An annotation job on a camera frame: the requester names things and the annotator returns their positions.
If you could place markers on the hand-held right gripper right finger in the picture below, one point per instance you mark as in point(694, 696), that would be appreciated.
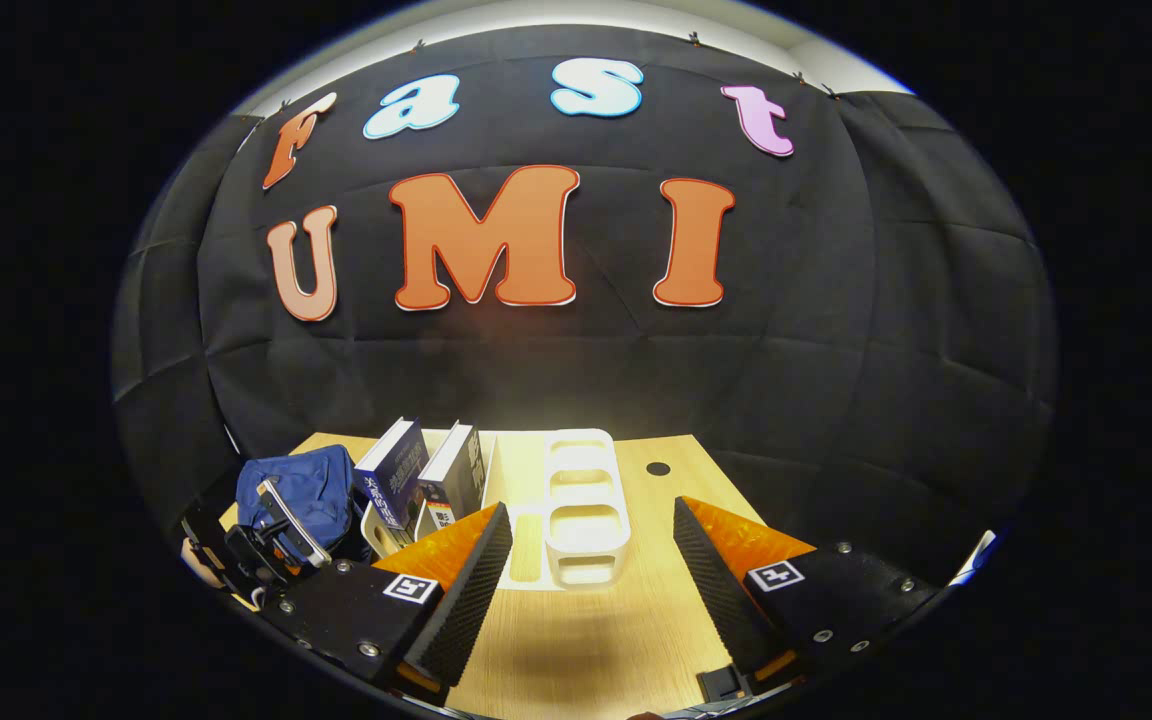
point(716, 590)

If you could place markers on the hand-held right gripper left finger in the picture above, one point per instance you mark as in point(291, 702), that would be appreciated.
point(471, 600)

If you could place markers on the blue schoolbag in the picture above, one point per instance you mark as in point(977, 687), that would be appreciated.
point(311, 490)

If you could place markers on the portrait cover book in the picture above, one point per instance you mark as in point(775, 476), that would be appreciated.
point(451, 470)

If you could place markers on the white bookshelf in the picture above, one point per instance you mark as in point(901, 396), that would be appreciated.
point(586, 530)

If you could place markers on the dark blue cover book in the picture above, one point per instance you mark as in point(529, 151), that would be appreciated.
point(391, 475)

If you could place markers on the black backdrop cloth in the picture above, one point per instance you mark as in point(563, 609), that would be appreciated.
point(586, 370)

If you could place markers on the white board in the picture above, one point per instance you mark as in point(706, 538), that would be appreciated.
point(976, 558)

